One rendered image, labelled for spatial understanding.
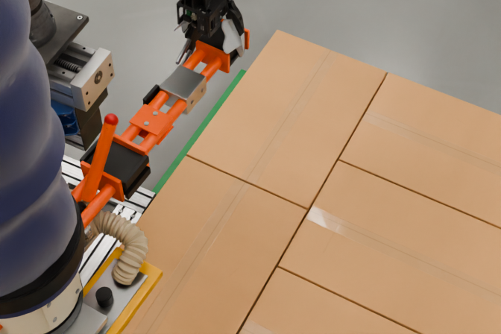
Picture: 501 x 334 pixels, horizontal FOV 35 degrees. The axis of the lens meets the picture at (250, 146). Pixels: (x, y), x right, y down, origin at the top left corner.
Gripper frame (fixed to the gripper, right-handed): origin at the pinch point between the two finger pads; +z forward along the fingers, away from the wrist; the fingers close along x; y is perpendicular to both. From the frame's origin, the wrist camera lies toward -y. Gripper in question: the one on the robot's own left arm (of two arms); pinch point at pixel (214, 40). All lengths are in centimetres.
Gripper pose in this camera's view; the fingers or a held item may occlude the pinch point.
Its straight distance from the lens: 157.7
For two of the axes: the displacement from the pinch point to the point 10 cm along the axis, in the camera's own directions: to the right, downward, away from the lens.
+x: 8.7, 4.0, -2.8
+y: -4.9, 6.8, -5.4
